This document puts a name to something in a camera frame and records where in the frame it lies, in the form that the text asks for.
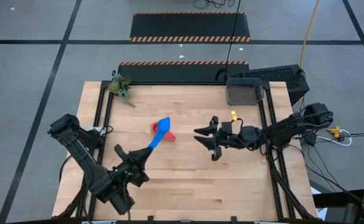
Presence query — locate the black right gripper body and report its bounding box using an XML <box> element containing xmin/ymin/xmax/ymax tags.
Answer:
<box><xmin>212</xmin><ymin>116</ymin><xmax>263</xmax><ymax>162</ymax></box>

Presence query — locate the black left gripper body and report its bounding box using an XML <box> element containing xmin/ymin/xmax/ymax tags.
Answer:
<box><xmin>111</xmin><ymin>144</ymin><xmax>151</xmax><ymax>187</ymax></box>

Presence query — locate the red measuring cup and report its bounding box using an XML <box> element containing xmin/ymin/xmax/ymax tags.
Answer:
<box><xmin>150</xmin><ymin>122</ymin><xmax>177</xmax><ymax>142</ymax></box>

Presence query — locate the small blue measuring cup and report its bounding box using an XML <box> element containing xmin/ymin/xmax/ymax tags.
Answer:
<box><xmin>147</xmin><ymin>116</ymin><xmax>172</xmax><ymax>150</ymax></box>

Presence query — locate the grey translucent plastic basket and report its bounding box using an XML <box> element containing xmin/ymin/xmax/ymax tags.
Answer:
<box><xmin>225</xmin><ymin>77</ymin><xmax>264</xmax><ymax>107</ymax></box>

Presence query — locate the black ramp with hazard stripes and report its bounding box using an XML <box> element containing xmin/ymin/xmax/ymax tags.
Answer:
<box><xmin>118</xmin><ymin>61</ymin><xmax>250</xmax><ymax>83</ymax></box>
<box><xmin>129</xmin><ymin>12</ymin><xmax>251</xmax><ymax>44</ymax></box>

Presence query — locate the artificial succulent plant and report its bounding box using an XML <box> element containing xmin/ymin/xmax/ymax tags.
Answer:
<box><xmin>107</xmin><ymin>70</ymin><xmax>137</xmax><ymax>108</ymax></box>

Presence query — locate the yellow plug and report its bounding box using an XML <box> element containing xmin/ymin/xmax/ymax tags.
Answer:
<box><xmin>326</xmin><ymin>126</ymin><xmax>341</xmax><ymax>139</ymax></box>

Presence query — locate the black aluminium table frame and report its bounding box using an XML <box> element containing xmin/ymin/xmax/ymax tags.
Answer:
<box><xmin>55</xmin><ymin>80</ymin><xmax>319</xmax><ymax>220</ymax></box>

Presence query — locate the black hanging cable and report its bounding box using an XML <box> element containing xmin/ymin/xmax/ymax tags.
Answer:
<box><xmin>224</xmin><ymin>0</ymin><xmax>242</xmax><ymax>77</ymax></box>

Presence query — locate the white cable loop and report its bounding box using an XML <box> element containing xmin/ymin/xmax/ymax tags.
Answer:
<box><xmin>317</xmin><ymin>129</ymin><xmax>353</xmax><ymax>147</ymax></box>

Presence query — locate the black coiled floor cable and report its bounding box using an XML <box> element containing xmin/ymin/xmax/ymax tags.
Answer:
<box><xmin>193</xmin><ymin>0</ymin><xmax>236</xmax><ymax>9</ymax></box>

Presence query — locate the yellow hanging cable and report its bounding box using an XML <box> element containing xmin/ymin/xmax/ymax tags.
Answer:
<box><xmin>299</xmin><ymin>0</ymin><xmax>322</xmax><ymax>71</ymax></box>

